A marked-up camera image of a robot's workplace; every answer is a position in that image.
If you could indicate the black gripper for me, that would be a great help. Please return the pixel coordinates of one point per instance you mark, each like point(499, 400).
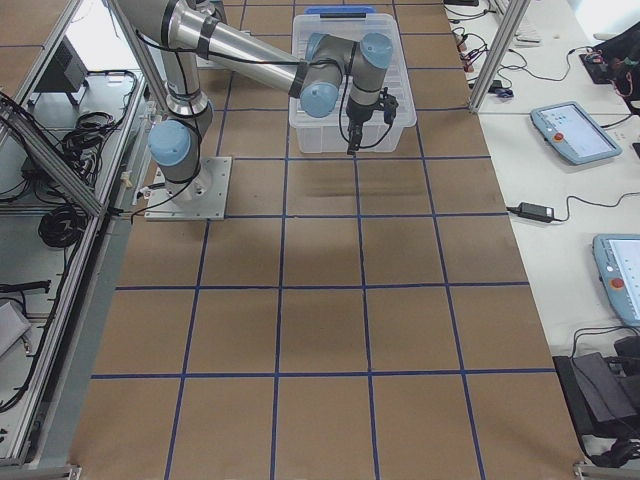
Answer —
point(359, 113)

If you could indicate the clear plastic box lid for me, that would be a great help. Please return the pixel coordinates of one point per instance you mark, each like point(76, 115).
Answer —
point(358, 57)

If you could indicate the black power adapter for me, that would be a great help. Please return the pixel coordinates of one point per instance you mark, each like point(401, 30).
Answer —
point(536, 212)

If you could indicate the blue teach pendant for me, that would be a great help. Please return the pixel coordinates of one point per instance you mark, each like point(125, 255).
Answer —
point(617, 260)
point(573, 133)

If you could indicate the aluminium frame post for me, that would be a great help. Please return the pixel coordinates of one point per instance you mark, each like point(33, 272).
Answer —
point(513, 16)

